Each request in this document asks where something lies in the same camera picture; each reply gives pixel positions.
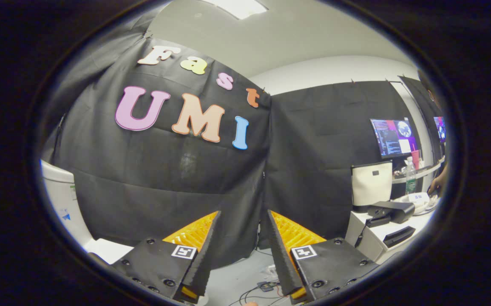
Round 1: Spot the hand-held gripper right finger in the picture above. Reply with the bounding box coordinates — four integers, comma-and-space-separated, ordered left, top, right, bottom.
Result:
267, 209, 380, 304

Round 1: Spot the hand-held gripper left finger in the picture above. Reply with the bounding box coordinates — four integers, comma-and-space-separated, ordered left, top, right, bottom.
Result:
111, 210, 222, 304

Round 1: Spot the white toilet lid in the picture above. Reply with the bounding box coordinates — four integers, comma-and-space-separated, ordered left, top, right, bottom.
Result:
85, 238, 134, 265

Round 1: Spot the white toilet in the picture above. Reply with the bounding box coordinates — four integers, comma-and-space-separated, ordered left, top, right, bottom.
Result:
40, 159, 135, 265

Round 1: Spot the black backdrop cloth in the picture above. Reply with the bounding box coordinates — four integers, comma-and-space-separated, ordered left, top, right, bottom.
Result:
41, 8, 446, 268

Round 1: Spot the white cabinet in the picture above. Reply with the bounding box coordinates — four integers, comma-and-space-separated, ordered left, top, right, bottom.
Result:
345, 207, 435, 265

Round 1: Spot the cream tote bag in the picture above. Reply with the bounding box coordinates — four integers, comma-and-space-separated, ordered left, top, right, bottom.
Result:
351, 161, 393, 212

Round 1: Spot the black flat device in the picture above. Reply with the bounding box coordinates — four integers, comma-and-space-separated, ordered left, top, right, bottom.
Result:
383, 226, 416, 248

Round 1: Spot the black angular device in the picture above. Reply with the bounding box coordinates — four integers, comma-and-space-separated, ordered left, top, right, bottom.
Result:
366, 201, 416, 226

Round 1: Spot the white box with papers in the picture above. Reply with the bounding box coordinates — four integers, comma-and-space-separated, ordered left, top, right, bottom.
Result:
394, 192, 438, 214

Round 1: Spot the white desk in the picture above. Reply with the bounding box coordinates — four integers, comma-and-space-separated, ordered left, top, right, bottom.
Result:
392, 161, 443, 184

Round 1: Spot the narrow computer monitor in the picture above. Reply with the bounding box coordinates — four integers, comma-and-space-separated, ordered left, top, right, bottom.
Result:
434, 116, 447, 143

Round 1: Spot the ceiling light panel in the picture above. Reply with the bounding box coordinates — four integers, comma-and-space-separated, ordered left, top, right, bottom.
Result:
203, 0, 268, 20

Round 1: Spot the tangle of thin cables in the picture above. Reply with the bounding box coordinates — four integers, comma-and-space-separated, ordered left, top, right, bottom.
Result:
228, 251, 297, 306

